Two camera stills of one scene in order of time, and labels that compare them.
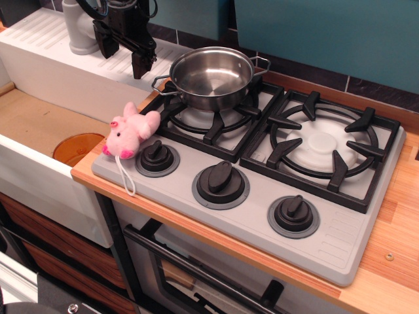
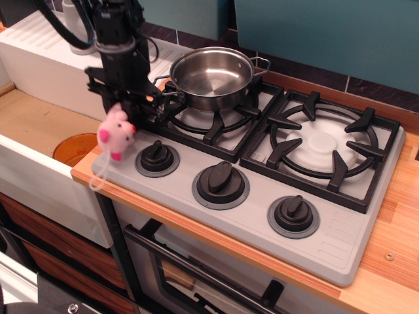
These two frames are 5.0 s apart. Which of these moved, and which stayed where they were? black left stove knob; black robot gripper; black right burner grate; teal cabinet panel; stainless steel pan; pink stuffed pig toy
Moved: black robot gripper; pink stuffed pig toy
Stayed: black right burner grate; teal cabinet panel; black left stove knob; stainless steel pan
